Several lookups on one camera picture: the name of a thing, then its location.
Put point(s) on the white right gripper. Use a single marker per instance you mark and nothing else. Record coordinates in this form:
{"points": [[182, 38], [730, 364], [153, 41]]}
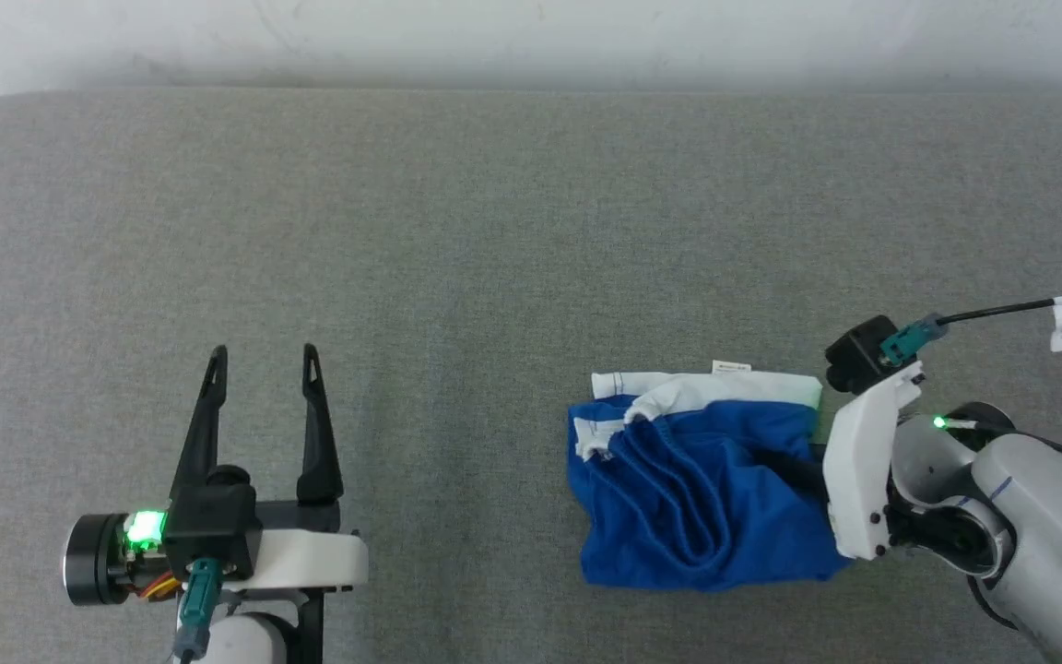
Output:
{"points": [[858, 470]]}

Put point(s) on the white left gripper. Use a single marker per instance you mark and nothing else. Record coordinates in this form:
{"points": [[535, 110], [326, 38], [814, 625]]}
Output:
{"points": [[310, 558]]}

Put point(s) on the blue shorts with white waistband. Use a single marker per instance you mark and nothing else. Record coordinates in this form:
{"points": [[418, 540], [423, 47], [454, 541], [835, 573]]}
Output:
{"points": [[688, 498]]}

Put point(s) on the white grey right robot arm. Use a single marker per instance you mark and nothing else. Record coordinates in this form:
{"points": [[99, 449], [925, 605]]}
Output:
{"points": [[1038, 526]]}

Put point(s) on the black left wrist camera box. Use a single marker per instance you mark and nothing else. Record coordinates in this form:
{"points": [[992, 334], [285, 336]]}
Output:
{"points": [[210, 526]]}

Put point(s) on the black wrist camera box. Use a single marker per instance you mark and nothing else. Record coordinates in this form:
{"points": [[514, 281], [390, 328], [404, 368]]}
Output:
{"points": [[210, 526], [855, 355]]}

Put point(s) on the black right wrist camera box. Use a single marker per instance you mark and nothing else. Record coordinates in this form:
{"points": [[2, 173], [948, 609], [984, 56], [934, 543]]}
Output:
{"points": [[855, 355]]}

